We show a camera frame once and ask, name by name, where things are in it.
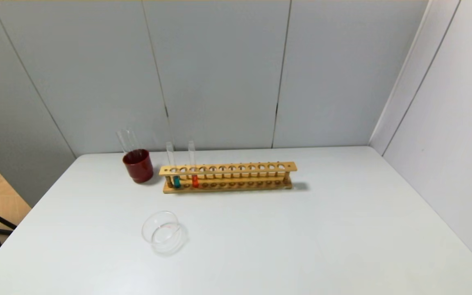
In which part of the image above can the test tube with blue pigment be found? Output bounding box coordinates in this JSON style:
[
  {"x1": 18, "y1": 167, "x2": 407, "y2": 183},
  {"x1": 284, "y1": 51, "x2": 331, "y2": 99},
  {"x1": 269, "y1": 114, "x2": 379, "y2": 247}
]
[{"x1": 166, "y1": 142, "x2": 181, "y2": 189}]

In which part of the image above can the wooden test tube rack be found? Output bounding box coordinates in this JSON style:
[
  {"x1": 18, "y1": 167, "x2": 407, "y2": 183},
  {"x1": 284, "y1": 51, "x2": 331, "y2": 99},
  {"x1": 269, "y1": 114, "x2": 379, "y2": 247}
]
[{"x1": 159, "y1": 161, "x2": 298, "y2": 194}]

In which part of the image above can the test tube with red pigment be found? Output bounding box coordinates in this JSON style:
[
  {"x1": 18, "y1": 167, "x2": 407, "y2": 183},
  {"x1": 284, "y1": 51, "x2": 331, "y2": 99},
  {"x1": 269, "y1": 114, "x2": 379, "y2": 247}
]
[{"x1": 188, "y1": 141, "x2": 199, "y2": 188}]

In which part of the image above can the empty glass test tube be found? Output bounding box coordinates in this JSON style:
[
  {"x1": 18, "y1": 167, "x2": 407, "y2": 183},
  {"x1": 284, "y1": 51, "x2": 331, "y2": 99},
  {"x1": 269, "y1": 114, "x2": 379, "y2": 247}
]
[
  {"x1": 116, "y1": 129, "x2": 132, "y2": 153},
  {"x1": 125, "y1": 129, "x2": 140, "y2": 151}
]

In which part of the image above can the red plastic cup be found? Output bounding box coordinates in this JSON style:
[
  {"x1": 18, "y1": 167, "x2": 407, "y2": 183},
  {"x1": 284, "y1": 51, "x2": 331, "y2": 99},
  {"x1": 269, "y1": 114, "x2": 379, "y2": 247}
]
[{"x1": 122, "y1": 149, "x2": 154, "y2": 184}]

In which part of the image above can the clear glass beaker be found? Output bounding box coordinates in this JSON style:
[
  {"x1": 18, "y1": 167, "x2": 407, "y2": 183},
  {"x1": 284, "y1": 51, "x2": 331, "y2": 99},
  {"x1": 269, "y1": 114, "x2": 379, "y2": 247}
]
[{"x1": 141, "y1": 211, "x2": 188, "y2": 256}]

